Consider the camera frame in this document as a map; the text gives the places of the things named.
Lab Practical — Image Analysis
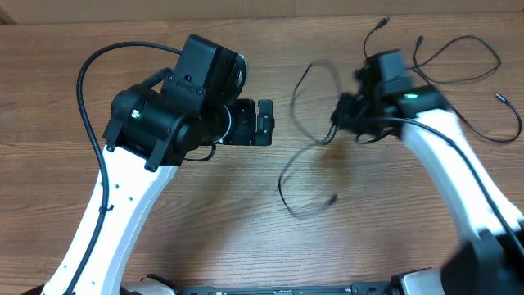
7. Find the separated black usb cable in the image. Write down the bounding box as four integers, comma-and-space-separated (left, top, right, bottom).
363, 16, 503, 86

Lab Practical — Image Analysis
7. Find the short looped black cable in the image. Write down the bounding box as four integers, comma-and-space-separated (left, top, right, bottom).
448, 93, 523, 144

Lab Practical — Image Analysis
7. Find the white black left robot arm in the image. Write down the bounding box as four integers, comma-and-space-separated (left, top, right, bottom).
34, 34, 275, 295

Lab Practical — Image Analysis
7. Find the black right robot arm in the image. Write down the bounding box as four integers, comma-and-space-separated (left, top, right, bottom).
332, 51, 523, 295

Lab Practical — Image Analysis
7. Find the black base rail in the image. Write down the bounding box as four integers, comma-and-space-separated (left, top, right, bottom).
122, 273, 443, 295

